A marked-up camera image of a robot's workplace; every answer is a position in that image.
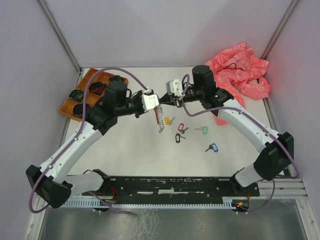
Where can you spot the key with green tag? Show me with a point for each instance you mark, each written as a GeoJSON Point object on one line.
{"type": "Point", "coordinates": [203, 129]}

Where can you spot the key with blue tag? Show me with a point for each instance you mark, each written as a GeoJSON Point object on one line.
{"type": "Point", "coordinates": [212, 147]}

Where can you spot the wooden compartment tray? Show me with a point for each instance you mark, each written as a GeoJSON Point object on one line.
{"type": "Point", "coordinates": [67, 107]}

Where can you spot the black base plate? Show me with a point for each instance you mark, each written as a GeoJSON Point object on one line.
{"type": "Point", "coordinates": [196, 186]}

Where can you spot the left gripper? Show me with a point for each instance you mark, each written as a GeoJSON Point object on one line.
{"type": "Point", "coordinates": [141, 112]}

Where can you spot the pink patterned cloth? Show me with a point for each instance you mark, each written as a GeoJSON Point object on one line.
{"type": "Point", "coordinates": [239, 71]}

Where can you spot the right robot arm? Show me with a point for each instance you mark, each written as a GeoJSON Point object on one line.
{"type": "Point", "coordinates": [276, 151]}

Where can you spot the black coiled item in tray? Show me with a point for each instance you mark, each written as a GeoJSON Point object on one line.
{"type": "Point", "coordinates": [97, 88]}
{"type": "Point", "coordinates": [116, 78]}
{"type": "Point", "coordinates": [78, 110]}

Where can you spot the key with yellow tag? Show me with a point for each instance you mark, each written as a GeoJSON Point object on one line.
{"type": "Point", "coordinates": [168, 121]}

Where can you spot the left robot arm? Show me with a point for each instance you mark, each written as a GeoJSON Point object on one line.
{"type": "Point", "coordinates": [51, 180]}

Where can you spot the key with black tag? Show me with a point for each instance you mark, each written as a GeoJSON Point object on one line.
{"type": "Point", "coordinates": [178, 137]}

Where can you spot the black green coiled item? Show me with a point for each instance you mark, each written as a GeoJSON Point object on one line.
{"type": "Point", "coordinates": [76, 95]}

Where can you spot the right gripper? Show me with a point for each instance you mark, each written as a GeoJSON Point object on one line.
{"type": "Point", "coordinates": [168, 99]}

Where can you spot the key with red tag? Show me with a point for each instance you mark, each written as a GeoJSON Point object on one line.
{"type": "Point", "coordinates": [182, 129]}

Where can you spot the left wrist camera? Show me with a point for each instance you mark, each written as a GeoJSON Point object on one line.
{"type": "Point", "coordinates": [149, 100]}

